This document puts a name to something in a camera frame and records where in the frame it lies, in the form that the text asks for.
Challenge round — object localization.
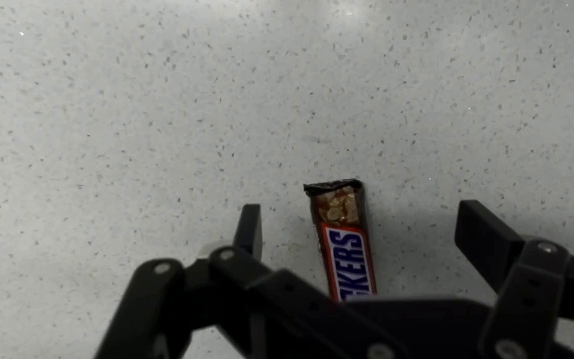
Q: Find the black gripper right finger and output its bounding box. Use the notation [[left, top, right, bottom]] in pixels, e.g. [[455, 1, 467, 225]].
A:
[[453, 199, 574, 359]]

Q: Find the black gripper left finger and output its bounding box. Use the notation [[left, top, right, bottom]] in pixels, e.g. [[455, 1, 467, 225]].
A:
[[93, 203, 342, 359]]

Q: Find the brown Snickers bar packet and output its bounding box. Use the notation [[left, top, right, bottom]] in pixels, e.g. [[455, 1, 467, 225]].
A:
[[302, 177, 376, 301]]

